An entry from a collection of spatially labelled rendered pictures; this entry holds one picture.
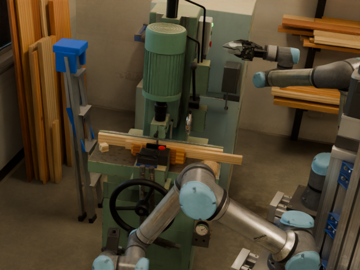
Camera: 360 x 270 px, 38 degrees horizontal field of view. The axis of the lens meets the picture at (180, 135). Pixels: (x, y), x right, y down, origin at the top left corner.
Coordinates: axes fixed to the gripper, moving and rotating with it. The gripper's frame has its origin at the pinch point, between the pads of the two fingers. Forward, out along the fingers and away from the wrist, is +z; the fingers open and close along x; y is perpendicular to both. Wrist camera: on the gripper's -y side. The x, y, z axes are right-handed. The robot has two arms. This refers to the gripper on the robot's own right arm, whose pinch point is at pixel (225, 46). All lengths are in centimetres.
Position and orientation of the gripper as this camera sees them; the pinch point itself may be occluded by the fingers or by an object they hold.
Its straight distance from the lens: 261.1
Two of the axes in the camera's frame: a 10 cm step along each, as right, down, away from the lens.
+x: -0.8, 8.9, 4.4
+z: -9.9, -1.3, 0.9
